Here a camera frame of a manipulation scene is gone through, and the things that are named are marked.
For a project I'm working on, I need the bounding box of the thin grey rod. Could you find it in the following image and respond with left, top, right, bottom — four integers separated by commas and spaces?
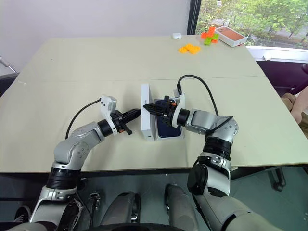
0, 55, 18, 74

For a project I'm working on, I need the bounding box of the dark blue smartphone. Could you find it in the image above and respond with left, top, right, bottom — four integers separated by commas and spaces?
154, 97, 182, 139

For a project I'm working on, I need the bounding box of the white phone box lid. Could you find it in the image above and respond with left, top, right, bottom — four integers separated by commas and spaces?
140, 83, 156, 142

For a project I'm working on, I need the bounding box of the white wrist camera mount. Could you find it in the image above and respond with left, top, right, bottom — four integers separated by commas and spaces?
172, 88, 186, 128
100, 95, 119, 134

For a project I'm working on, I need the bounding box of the orange toy brick stack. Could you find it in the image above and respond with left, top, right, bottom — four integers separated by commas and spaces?
201, 25, 218, 44

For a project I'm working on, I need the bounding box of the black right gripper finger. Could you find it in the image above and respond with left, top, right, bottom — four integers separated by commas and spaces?
146, 109, 167, 118
142, 103, 161, 111

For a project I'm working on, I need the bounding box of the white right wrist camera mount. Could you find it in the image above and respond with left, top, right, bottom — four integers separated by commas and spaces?
172, 88, 186, 128

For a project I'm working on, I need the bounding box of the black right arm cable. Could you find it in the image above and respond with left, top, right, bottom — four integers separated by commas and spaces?
176, 75, 234, 127

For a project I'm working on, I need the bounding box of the orange tray box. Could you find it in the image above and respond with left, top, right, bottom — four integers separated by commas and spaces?
214, 26, 247, 48

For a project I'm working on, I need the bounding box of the dark grey seat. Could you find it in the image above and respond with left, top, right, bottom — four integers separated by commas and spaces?
0, 72, 20, 97

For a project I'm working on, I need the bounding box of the white window sill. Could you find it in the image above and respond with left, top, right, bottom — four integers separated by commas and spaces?
245, 45, 308, 64

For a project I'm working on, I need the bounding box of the black and white sneaker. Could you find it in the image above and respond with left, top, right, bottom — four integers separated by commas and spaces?
13, 206, 32, 224

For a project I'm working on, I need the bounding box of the white phone box base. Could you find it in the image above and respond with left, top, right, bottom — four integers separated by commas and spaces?
154, 97, 186, 141

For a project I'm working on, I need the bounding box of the yellow toy brick cluster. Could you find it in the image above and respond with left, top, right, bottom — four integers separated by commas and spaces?
179, 43, 202, 55

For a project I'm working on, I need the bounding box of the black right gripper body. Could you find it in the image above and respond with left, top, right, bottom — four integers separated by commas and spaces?
155, 95, 180, 126

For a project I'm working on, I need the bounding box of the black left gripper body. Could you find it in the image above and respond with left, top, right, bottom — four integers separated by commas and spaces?
111, 109, 133, 135

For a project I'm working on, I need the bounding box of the person's tan trouser leg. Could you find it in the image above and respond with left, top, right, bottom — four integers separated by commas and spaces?
281, 92, 297, 112

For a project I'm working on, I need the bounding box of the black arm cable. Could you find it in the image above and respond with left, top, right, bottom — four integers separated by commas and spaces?
176, 75, 234, 127
65, 98, 103, 141

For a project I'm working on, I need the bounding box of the black chair base with caster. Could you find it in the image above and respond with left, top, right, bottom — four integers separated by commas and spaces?
229, 166, 287, 193

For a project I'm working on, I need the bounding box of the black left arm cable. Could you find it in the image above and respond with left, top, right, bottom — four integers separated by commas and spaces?
65, 98, 103, 141

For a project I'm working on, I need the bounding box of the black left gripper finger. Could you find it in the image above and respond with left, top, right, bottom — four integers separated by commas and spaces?
123, 112, 141, 122
123, 108, 141, 117

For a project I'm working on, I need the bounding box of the black window frame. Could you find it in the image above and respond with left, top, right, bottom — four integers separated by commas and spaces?
186, 0, 202, 36

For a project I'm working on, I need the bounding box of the black metal stand bar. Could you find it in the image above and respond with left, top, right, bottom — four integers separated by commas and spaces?
83, 192, 101, 226

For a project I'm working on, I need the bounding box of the green toy brick stack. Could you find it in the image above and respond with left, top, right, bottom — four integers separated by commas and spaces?
204, 33, 221, 46

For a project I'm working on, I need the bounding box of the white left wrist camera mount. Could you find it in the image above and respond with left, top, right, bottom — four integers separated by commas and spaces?
100, 95, 119, 134

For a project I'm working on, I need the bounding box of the dark grey rounded shape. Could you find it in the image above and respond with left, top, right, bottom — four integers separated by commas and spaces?
164, 183, 208, 231
105, 191, 141, 231

